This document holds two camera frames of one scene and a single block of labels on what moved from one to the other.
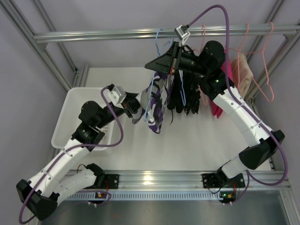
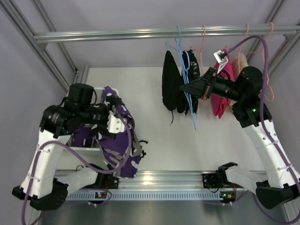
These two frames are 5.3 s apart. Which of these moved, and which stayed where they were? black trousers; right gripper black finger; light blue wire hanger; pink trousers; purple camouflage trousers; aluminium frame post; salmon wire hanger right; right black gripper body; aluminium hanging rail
Moved: light blue wire hanger; right black gripper body; purple camouflage trousers; right gripper black finger
Stayed: black trousers; pink trousers; salmon wire hanger right; aluminium hanging rail; aluminium frame post
